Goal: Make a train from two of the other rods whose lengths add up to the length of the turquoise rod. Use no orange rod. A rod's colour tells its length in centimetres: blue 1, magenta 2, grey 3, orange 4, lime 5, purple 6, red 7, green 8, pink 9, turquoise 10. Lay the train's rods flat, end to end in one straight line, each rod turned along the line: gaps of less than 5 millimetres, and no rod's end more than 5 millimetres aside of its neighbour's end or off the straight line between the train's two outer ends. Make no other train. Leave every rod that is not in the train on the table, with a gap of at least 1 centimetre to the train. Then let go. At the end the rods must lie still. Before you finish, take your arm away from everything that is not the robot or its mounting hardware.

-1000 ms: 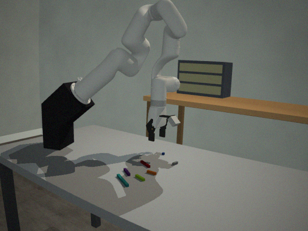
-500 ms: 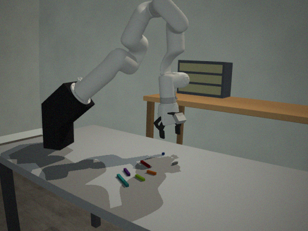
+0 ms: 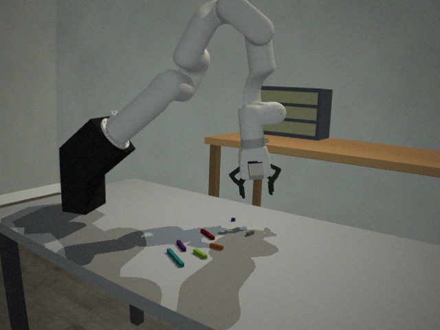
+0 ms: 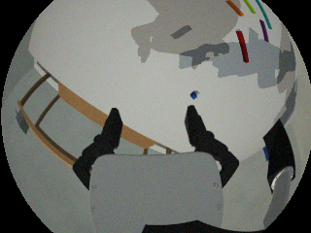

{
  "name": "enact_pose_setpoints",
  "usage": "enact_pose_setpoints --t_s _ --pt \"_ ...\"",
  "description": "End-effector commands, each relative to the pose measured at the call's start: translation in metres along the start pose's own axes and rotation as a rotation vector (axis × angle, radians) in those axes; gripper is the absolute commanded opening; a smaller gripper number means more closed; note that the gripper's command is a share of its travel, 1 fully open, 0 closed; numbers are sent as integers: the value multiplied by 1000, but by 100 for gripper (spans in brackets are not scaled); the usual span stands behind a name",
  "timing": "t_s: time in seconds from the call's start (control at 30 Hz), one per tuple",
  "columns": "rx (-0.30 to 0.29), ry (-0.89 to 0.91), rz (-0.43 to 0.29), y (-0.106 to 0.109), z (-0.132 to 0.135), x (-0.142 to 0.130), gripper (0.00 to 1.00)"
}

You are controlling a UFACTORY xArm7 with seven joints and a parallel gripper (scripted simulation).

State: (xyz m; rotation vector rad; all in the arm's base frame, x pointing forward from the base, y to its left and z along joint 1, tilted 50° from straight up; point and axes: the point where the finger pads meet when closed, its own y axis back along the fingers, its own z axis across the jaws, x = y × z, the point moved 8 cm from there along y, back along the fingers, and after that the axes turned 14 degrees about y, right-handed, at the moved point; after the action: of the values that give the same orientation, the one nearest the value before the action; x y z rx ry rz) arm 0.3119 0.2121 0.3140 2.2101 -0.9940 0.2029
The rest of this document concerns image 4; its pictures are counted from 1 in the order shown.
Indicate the orange rod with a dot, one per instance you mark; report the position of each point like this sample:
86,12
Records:
234,8

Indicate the lime green rod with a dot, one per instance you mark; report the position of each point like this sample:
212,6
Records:
249,6

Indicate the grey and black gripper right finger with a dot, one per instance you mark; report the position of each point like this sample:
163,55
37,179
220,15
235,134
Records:
205,141

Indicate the purple rod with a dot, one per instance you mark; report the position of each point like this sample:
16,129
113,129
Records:
264,31

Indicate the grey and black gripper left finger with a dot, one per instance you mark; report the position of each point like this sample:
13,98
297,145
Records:
103,143

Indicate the dark red rod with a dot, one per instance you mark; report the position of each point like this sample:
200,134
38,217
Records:
243,46

